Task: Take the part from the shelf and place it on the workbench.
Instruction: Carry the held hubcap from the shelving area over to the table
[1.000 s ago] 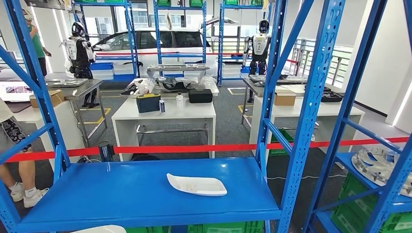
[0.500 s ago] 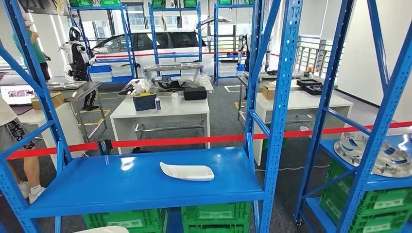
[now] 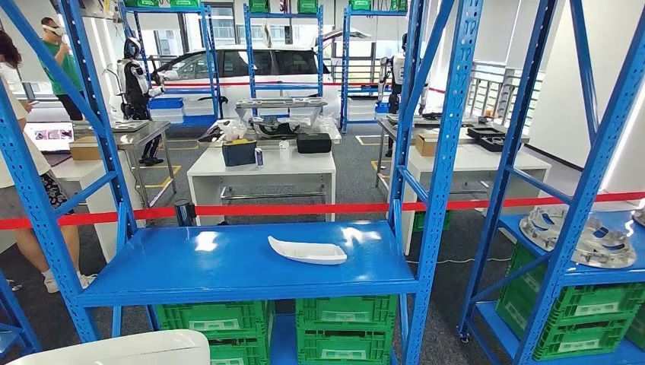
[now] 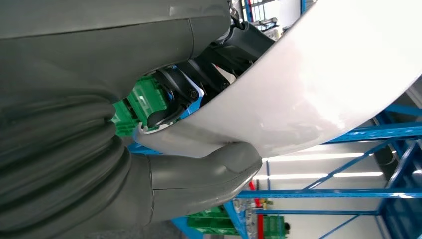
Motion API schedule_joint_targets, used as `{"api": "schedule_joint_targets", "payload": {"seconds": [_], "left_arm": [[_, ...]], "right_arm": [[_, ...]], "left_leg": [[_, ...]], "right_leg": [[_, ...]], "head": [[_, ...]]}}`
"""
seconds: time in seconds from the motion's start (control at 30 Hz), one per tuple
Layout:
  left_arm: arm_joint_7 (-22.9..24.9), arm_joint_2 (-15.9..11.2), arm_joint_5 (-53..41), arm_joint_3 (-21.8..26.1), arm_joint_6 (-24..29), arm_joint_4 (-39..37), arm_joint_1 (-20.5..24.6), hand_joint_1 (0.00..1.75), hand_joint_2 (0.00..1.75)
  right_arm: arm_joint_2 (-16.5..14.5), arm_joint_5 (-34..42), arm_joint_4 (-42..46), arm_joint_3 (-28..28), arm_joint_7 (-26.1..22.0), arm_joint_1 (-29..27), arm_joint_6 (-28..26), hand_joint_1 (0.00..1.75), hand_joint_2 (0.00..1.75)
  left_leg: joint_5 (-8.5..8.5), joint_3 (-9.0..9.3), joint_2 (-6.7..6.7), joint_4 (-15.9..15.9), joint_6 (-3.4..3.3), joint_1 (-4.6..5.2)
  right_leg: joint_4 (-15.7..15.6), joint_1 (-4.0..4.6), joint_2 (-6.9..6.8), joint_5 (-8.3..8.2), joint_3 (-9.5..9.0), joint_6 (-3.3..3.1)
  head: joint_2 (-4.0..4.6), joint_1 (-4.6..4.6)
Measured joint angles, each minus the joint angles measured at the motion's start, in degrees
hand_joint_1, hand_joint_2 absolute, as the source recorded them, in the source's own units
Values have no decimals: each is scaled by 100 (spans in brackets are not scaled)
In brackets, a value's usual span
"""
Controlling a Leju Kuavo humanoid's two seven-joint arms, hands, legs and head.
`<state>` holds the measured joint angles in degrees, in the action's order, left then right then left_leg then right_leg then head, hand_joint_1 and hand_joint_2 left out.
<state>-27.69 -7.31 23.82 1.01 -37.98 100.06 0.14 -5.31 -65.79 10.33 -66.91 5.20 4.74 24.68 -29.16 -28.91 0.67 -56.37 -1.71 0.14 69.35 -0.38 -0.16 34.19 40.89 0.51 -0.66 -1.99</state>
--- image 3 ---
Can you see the white plastic car part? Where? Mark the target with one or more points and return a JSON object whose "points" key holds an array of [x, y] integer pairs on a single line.
{"points": [[126, 350], [307, 252]]}

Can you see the black part in plastic wrap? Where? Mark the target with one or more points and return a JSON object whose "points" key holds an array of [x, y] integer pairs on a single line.
{"points": [[274, 128]]}

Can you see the blue metal shelf rack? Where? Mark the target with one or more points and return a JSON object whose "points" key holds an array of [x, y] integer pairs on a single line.
{"points": [[211, 60], [227, 262], [15, 332], [345, 65], [579, 211], [249, 50]]}

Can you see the round metal casting part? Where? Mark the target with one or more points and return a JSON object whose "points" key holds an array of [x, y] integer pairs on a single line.
{"points": [[640, 216], [531, 229]]}

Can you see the red barrier belt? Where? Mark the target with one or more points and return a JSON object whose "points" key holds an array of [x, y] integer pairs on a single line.
{"points": [[302, 208]]}

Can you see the black hard case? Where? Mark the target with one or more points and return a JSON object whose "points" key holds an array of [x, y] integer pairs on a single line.
{"points": [[313, 143]]}

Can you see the clear plastic bottle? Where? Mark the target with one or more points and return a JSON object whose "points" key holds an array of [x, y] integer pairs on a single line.
{"points": [[284, 152]]}

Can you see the white rectangular table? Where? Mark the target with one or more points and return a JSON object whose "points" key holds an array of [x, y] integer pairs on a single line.
{"points": [[262, 163], [478, 161], [75, 170]]}

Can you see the small blue white carton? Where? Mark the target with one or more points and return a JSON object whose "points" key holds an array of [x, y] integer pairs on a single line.
{"points": [[259, 158]]}

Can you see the blue yellow tool bag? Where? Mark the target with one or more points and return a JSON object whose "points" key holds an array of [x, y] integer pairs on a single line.
{"points": [[239, 153]]}

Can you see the metal fixture plate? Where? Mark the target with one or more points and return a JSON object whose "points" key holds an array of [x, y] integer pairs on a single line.
{"points": [[282, 103], [128, 126]]}

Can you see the white plastic bag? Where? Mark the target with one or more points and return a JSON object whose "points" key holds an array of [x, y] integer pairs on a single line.
{"points": [[233, 130]]}

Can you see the cardboard box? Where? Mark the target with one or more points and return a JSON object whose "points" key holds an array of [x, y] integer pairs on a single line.
{"points": [[85, 148], [426, 145]]}

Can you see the white car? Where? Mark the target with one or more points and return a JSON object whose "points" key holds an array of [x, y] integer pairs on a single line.
{"points": [[282, 68]]}

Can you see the black angled stand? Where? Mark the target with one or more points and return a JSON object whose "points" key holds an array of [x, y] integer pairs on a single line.
{"points": [[209, 135]]}

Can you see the white black humanoid robot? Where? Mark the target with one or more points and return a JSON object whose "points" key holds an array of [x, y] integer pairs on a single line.
{"points": [[397, 68], [133, 80]]}

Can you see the blue storage bin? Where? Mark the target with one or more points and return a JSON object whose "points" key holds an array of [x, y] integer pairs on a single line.
{"points": [[199, 121]]}

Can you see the black foam tray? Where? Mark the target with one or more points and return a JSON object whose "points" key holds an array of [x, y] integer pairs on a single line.
{"points": [[491, 144], [486, 132]]}

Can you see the metal railing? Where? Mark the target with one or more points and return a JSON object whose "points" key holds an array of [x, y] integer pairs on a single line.
{"points": [[491, 90]]}

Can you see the open laptop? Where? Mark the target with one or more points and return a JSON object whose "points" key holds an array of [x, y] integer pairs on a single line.
{"points": [[50, 136]]}

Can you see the person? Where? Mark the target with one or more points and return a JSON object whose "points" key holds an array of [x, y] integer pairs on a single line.
{"points": [[7, 53], [58, 60]]}

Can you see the white VR headset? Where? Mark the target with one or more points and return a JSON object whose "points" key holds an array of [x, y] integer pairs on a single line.
{"points": [[53, 30]]}

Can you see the dark stanchion post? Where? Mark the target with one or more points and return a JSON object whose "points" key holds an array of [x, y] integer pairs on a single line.
{"points": [[185, 214]]}

